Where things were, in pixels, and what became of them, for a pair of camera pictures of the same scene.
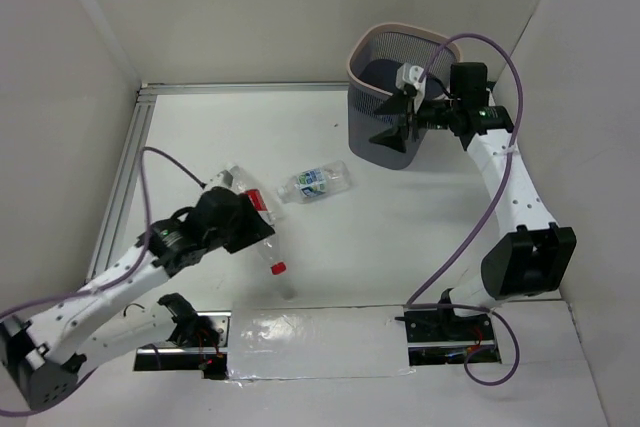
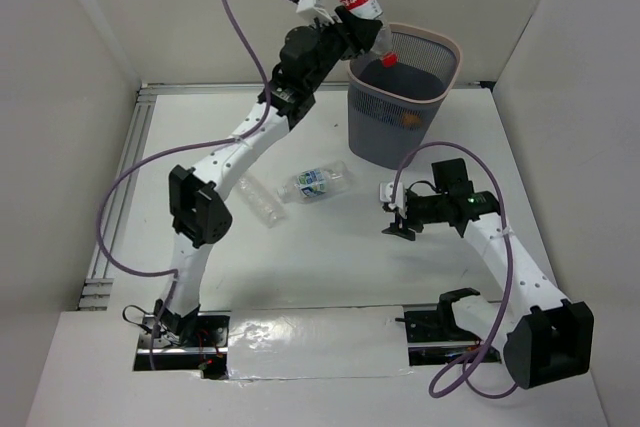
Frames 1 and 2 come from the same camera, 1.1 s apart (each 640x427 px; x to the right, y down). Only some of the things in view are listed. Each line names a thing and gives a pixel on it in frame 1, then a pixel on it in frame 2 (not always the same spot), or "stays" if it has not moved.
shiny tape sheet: [316, 342] stays
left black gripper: [251, 229] -> [353, 30]
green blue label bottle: [315, 182] stays
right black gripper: [394, 138] -> [400, 228]
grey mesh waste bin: [377, 50] stays
